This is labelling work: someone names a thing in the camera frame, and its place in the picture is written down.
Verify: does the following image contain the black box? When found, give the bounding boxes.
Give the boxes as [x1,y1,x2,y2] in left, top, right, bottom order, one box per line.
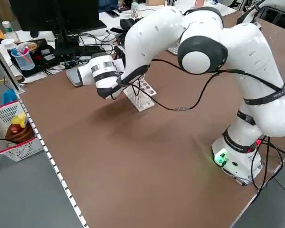
[10,39,64,78]

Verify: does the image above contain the white test tube rack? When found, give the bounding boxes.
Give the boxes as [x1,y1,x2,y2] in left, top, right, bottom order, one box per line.
[123,73,157,112]

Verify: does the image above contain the black power supply unit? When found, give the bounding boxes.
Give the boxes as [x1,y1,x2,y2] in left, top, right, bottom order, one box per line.
[120,18,136,33]

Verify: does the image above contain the black monitor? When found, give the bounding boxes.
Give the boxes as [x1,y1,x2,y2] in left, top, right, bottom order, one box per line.
[9,0,107,36]

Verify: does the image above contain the blue plastic object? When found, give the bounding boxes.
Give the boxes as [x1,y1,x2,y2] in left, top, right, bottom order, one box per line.
[2,90,18,105]

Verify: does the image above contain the black monitor stand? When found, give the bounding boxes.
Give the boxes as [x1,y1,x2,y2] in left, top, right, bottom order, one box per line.
[53,0,80,56]

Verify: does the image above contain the grey digital scale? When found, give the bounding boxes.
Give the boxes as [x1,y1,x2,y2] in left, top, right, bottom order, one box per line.
[66,67,84,87]

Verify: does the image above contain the clear measuring cup with pens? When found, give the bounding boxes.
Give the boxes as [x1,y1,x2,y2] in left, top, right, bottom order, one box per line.
[10,47,36,71]

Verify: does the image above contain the white basket with red rim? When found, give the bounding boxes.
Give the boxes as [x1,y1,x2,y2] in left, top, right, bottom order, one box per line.
[0,101,45,162]

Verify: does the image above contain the plastic bottle with green cap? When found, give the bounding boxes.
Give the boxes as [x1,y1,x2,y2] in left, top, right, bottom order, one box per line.
[1,20,18,42]

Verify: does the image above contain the white bottle with green label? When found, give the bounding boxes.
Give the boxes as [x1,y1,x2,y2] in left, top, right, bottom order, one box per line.
[131,1,140,19]

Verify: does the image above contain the brown wooden bowl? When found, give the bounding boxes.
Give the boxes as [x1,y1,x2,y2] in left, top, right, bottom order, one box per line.
[5,123,36,144]

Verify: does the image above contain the ribbed metal tray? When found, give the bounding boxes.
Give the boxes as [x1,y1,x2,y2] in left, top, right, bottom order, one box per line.
[166,46,181,56]

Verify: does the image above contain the yellow toy fruit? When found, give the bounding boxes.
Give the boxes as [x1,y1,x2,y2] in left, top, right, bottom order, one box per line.
[10,113,27,126]

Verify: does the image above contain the black phone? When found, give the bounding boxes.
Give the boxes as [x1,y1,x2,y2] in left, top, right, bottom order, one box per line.
[106,9,121,18]

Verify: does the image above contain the aluminium frame post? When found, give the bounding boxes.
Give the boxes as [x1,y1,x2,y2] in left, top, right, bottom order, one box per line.
[0,39,26,94]

